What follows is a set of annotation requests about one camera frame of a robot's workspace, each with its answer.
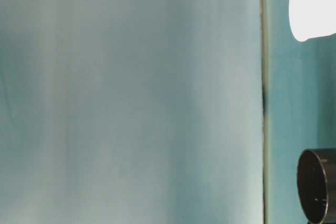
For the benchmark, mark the black cup holder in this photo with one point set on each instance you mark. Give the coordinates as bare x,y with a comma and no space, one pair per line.
316,184

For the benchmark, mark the teal table cloth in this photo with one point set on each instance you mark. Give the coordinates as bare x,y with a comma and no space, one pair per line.
158,111

